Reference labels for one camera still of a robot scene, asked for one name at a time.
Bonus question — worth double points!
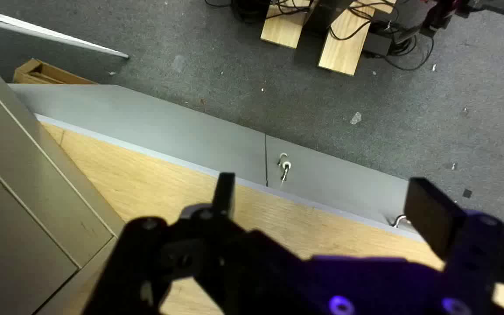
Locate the silver metal rod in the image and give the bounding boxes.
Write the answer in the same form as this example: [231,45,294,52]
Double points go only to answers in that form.
[0,5,131,61]

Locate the black power adapter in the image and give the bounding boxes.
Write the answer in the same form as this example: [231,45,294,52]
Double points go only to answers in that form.
[362,26,399,59]

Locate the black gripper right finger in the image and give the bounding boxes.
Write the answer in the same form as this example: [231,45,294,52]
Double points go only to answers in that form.
[404,177,469,262]

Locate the beige drawer without label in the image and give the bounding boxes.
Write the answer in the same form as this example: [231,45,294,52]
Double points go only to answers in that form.
[0,147,82,315]

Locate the beige metal filing cabinet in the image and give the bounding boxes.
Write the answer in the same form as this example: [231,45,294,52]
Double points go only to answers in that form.
[0,45,126,315]

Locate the small wooden box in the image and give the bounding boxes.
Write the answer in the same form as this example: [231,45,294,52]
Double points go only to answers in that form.
[12,58,96,86]

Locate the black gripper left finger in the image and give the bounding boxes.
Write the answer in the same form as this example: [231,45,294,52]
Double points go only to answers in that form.
[211,170,238,222]

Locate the light wooden plank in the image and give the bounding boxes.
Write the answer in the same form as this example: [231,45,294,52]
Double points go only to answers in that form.
[316,0,397,77]
[259,0,315,51]

